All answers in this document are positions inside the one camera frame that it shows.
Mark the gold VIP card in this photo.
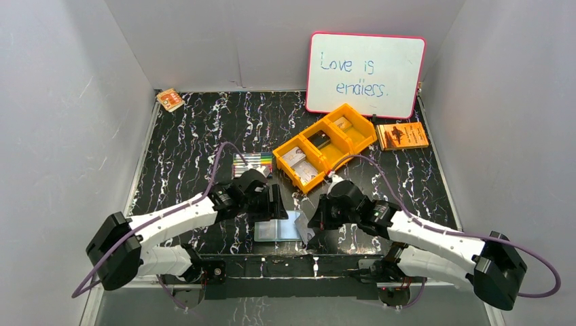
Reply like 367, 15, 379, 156
334, 116, 353, 132

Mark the pink framed whiteboard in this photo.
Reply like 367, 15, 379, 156
306, 32, 427, 119

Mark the orange booklet with black figure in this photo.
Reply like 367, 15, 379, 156
376, 122, 430, 151

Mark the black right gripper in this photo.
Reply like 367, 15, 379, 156
308, 194, 359, 230

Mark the white silver card stack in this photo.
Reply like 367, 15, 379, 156
282, 146, 306, 167

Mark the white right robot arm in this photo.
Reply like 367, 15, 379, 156
308, 180, 527, 311

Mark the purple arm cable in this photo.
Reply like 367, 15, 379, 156
327, 154, 562, 311
71, 141, 253, 311

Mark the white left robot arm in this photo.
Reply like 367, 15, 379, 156
86, 168, 288, 291

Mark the black VIP card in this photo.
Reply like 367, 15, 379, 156
307, 130, 331, 151

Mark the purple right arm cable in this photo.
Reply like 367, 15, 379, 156
327, 154, 562, 311

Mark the orange plastic bin tray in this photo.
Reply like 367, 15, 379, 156
273, 104, 377, 194

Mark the small orange card pack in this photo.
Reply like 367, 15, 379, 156
156, 88, 185, 112

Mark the coloured marker pen set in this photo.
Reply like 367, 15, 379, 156
232, 152, 273, 179

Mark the aluminium frame rail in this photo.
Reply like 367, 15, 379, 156
94, 255, 505, 325

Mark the black mounting base rail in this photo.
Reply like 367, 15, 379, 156
161, 254, 422, 302

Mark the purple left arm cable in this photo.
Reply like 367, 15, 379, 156
71, 141, 253, 311

